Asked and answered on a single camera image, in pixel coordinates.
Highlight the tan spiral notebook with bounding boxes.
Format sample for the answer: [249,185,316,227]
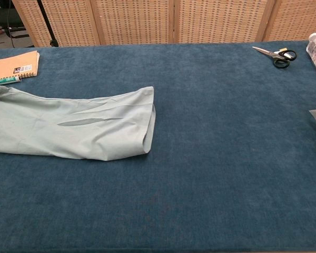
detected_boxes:
[0,50,41,82]

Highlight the woven rattan screen panel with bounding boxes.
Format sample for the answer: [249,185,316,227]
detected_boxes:
[173,0,276,44]
[12,0,101,47]
[91,0,176,45]
[263,0,316,42]

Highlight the blue velvet table cover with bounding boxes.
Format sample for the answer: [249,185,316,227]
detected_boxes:
[0,40,316,253]

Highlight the black office chair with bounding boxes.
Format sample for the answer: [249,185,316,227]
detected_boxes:
[0,0,29,39]

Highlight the black handled scissors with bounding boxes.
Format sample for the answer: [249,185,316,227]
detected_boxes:
[252,46,298,70]

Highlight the black tripod stand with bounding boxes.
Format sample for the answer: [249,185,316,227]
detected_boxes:
[36,0,60,47]

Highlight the light green t-shirt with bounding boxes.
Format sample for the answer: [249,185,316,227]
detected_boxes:
[0,85,157,161]

